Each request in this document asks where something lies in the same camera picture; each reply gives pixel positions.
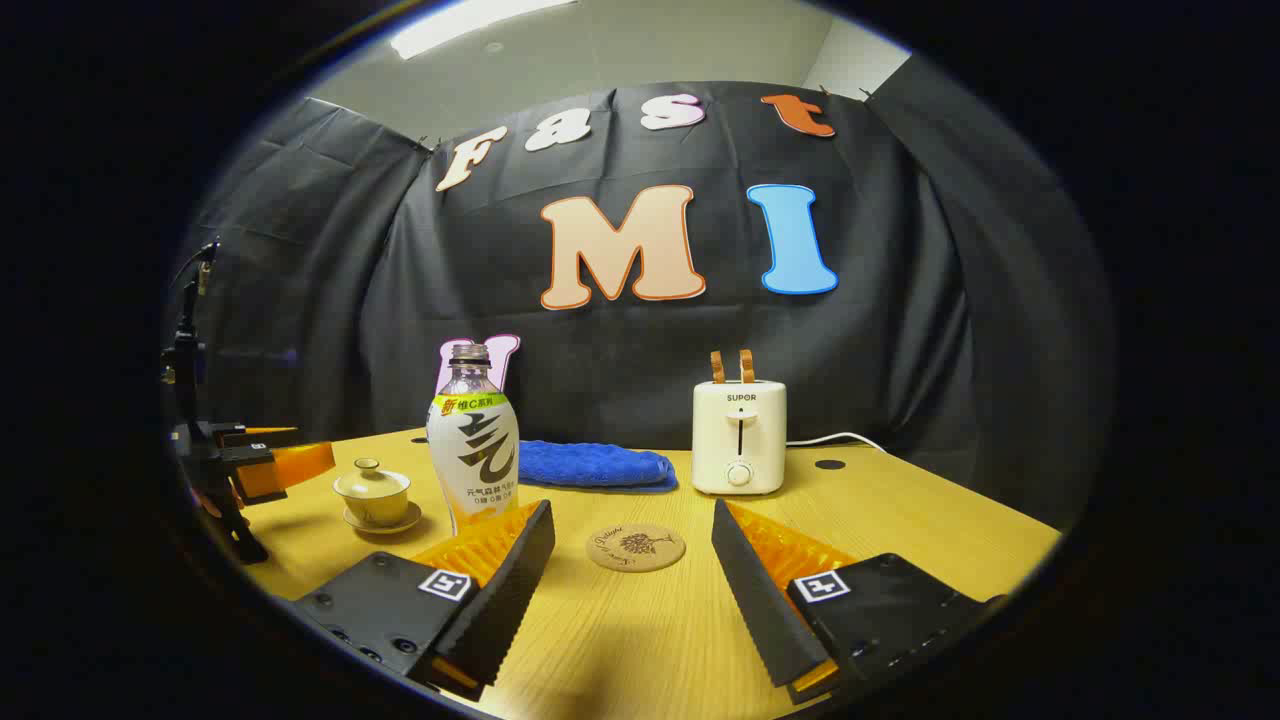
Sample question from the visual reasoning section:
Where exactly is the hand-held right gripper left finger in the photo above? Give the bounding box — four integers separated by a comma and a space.
290, 498, 557, 701

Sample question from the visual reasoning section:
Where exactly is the cream ceramic teacup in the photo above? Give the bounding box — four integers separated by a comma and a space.
340, 490, 410, 528

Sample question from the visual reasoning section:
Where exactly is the white toaster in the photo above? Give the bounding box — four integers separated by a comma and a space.
691, 379, 788, 497

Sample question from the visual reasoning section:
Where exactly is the black backdrop cloth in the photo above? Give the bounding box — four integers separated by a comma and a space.
188, 80, 1103, 531

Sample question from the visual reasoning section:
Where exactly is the cream ceramic saucer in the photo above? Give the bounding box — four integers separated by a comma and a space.
343, 503, 423, 536

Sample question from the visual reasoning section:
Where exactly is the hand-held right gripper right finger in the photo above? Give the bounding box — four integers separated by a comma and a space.
711, 498, 1006, 706

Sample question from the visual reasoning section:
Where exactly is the round cork coaster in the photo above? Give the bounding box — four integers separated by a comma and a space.
586, 523, 687, 573

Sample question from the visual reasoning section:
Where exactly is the blue microfibre towel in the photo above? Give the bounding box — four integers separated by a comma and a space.
518, 440, 679, 494

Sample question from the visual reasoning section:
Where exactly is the cream ceramic teacup lid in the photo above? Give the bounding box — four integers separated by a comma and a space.
333, 458, 412, 499

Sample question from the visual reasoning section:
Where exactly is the white power cable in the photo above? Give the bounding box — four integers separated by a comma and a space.
785, 432, 889, 456

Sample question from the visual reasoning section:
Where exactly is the labelled plastic water bottle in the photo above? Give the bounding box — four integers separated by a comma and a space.
427, 343, 521, 538

